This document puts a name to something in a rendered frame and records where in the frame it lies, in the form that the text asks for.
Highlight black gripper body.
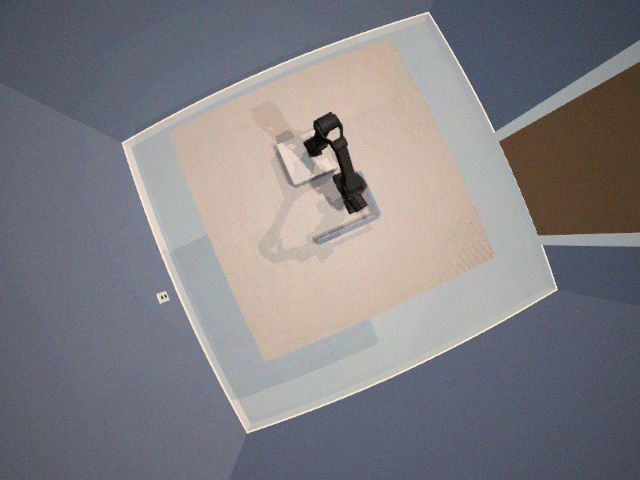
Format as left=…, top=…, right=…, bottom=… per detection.
left=332, top=172, right=356, bottom=214

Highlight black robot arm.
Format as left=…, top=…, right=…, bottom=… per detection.
left=303, top=112, right=368, bottom=213

